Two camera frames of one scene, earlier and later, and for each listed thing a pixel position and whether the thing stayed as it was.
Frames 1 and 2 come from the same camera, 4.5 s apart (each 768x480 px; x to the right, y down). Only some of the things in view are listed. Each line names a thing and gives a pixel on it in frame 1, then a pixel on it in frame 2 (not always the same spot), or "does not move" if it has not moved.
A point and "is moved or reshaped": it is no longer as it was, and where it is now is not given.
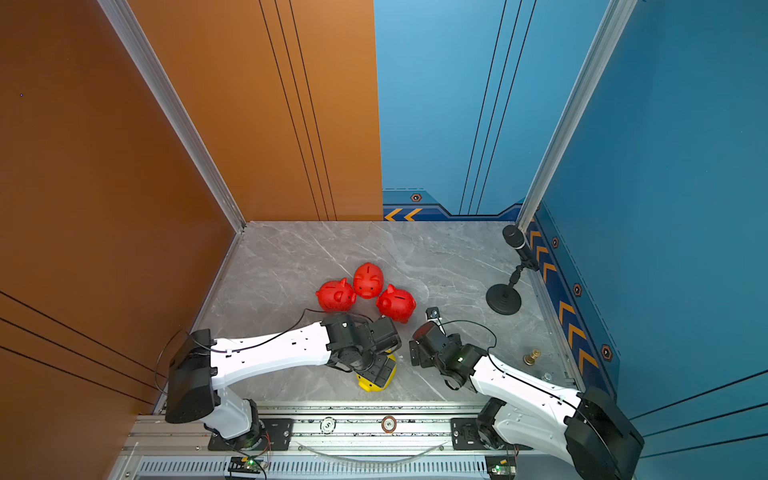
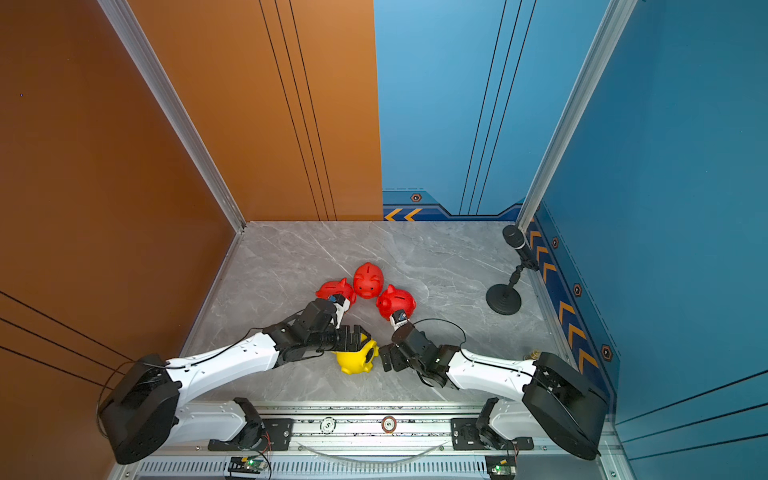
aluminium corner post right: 613,25 does not move
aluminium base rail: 391,443 does not move
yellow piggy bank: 371,386 is moved or reshaped
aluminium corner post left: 139,46 does not move
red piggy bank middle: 369,280 does not move
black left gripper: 378,375 -> 347,345
